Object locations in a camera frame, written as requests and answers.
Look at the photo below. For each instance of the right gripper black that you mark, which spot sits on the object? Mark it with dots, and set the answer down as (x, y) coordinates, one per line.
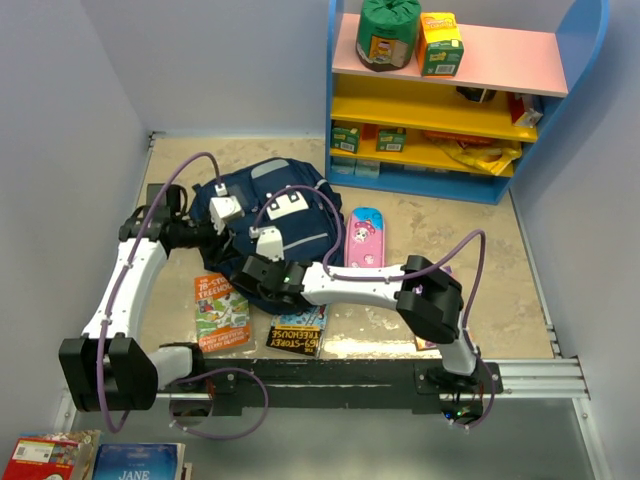
(280, 263)

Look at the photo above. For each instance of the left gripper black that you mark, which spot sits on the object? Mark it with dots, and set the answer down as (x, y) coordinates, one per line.
(214, 238)

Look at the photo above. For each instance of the navy blue school backpack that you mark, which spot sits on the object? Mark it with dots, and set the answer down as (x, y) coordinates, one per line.
(305, 219)

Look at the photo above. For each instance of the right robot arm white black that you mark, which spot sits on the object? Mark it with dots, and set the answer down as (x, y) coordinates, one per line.
(427, 298)

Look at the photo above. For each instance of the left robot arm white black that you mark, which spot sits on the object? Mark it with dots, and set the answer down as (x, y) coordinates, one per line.
(105, 366)

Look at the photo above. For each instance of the yellow snack bag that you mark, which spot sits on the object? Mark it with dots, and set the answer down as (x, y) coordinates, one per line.
(491, 156)

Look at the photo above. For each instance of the black 169-storey treehouse book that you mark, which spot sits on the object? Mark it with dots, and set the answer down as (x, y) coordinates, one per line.
(300, 333)

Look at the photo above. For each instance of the orange 78-storey treehouse book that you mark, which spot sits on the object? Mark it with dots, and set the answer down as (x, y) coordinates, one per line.
(222, 315)

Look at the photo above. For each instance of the pink blue pencil case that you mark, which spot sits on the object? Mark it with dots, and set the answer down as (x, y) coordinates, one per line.
(365, 240)

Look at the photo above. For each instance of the purple Roald Dahl book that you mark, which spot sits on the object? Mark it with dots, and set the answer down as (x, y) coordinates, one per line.
(441, 275)

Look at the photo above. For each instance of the left small green box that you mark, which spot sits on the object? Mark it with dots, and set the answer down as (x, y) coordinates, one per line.
(345, 136)

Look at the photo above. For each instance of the small green box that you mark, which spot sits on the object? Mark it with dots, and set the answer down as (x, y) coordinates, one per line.
(391, 139)
(345, 136)

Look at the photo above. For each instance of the right small green box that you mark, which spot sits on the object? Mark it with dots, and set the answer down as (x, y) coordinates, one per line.
(391, 139)

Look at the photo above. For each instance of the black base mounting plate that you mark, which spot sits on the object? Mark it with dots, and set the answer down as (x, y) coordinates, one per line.
(418, 385)

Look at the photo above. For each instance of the blue Jane book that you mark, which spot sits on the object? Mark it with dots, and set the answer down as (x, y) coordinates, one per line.
(141, 461)

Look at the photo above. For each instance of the colourful blue toy shelf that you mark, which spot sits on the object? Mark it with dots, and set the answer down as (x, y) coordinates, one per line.
(551, 65)

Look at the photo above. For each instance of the red book bottom left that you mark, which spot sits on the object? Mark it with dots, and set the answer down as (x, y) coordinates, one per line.
(54, 456)

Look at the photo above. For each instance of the green wrapped tissue roll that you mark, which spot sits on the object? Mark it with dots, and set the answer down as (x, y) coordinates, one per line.
(387, 33)

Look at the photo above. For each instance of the orange green carton box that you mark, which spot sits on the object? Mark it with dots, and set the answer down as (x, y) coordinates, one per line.
(439, 48)

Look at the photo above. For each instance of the red white packet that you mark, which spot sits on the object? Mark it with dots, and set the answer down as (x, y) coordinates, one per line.
(526, 110)

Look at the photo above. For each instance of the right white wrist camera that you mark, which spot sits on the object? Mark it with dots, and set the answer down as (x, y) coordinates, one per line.
(268, 242)

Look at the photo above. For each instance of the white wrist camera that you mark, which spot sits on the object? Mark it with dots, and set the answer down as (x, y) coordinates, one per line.
(268, 242)
(224, 207)

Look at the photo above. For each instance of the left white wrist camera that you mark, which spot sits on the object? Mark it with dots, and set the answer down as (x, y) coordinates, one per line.
(224, 207)

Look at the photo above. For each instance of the aluminium rail frame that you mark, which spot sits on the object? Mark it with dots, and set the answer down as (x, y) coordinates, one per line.
(540, 427)

